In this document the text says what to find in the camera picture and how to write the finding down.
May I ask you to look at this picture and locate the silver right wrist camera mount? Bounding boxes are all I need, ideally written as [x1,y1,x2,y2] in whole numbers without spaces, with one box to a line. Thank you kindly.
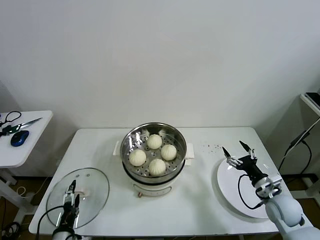
[252,173,285,200]

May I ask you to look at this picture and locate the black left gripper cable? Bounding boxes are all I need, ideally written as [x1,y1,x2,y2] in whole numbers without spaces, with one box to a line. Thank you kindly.
[36,204,67,240]

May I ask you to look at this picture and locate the white diagonal cable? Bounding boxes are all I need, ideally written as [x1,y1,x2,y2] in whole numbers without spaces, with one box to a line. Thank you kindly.
[303,122,320,137]

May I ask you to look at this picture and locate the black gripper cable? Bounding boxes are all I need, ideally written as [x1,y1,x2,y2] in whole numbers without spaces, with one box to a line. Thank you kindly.
[237,174,267,211]
[36,204,67,240]

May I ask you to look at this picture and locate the black power cable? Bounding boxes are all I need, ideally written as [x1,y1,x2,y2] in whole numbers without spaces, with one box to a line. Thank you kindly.
[278,139,313,176]

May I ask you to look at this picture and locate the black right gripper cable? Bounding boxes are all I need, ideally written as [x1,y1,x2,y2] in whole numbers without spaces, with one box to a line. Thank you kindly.
[237,174,267,211]

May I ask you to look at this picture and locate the perforated steel steamer basket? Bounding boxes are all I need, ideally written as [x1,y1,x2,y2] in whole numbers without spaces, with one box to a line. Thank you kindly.
[120,121,188,183]

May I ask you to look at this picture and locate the white oval plate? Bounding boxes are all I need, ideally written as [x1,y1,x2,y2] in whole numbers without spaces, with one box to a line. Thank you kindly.
[216,157,283,220]

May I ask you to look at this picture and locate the white steamed baozi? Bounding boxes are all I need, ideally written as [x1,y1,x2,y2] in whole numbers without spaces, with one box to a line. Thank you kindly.
[160,144,178,162]
[148,158,167,176]
[146,134,164,150]
[128,149,147,167]

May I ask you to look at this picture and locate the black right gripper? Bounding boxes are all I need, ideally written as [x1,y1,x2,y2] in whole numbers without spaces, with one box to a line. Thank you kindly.
[221,140,267,181]

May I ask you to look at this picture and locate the white floor cable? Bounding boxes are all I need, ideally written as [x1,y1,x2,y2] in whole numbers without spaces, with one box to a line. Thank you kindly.
[16,176,52,200]

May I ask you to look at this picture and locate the round glass pot lid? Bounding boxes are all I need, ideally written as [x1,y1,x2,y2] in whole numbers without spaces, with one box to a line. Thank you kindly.
[46,167,111,230]

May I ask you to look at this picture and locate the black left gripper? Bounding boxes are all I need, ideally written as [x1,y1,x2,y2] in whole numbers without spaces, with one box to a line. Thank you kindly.
[61,179,81,229]

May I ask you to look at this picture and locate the white side shelf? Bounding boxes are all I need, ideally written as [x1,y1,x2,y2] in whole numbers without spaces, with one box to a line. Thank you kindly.
[299,91,320,118]

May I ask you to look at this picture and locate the blue computer mouse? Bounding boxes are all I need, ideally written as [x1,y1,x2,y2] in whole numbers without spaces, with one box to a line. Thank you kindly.
[10,129,30,147]

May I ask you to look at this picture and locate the black handled scissors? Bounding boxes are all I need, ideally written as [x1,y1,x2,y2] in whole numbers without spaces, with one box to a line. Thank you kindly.
[0,110,44,136]

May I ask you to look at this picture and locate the white side table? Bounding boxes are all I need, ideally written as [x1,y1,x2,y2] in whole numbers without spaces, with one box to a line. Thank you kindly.
[0,110,54,216]

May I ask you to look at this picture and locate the black power adapter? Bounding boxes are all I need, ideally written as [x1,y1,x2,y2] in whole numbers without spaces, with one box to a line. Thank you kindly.
[289,129,311,149]

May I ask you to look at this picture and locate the white electric cooker base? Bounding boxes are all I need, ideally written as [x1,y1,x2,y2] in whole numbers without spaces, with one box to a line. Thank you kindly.
[113,140,196,199]

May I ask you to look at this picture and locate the scattered dark crumbs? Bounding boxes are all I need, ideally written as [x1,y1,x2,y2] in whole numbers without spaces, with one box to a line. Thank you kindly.
[201,142,224,153]

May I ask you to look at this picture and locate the black floor cables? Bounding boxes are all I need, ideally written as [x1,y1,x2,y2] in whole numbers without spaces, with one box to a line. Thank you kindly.
[0,221,23,239]

